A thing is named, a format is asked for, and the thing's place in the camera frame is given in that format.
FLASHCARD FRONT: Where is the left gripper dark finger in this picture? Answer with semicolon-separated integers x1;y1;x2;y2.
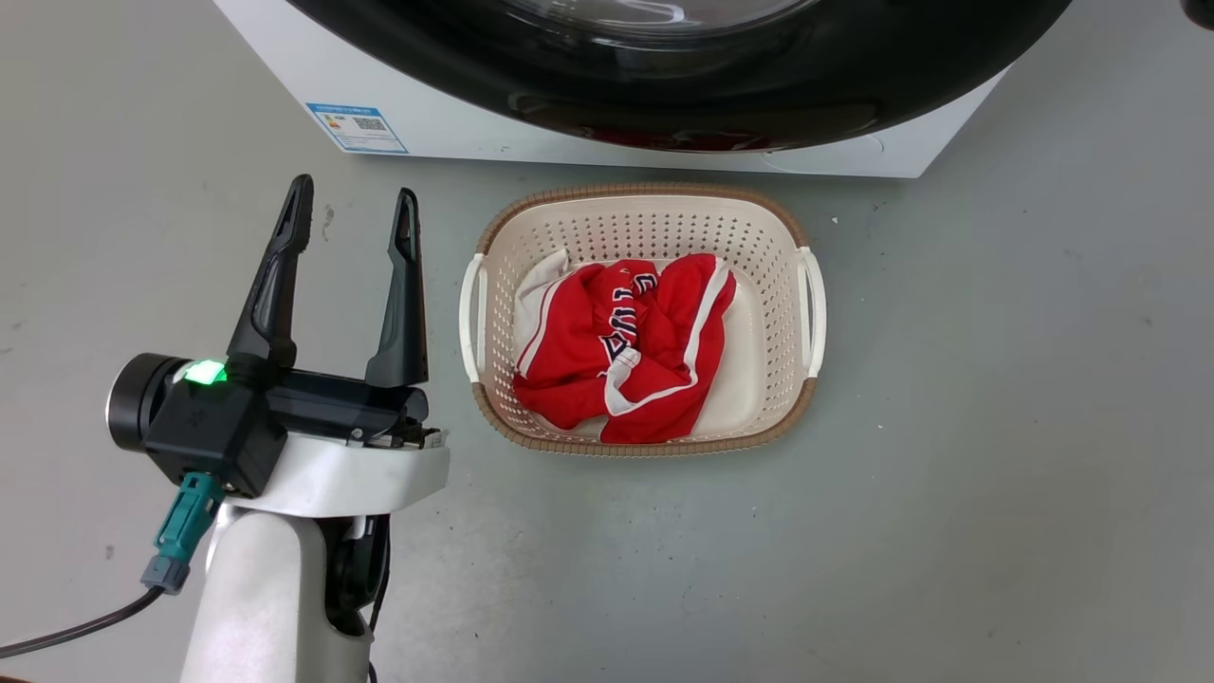
365;188;431;389
227;174;315;374

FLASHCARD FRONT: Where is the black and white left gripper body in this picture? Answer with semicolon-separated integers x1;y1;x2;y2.
223;370;451;520

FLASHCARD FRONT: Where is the white washing machine body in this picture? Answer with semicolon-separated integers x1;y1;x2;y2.
213;0;1011;179

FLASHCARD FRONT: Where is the black round washing machine door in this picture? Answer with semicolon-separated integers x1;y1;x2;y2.
285;0;1074;155

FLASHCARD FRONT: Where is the red and white sports garment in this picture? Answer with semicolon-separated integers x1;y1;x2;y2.
512;249;739;445

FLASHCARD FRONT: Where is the blue energy label sticker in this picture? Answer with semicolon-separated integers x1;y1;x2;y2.
305;102;410;156

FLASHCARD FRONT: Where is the cream perforated laundry basket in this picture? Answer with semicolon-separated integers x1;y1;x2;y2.
459;183;828;458

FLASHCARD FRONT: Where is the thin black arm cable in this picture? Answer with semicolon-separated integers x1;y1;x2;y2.
365;514;393;683

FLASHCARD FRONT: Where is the black cable with teal connector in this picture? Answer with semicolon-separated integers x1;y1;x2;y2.
0;471;226;661

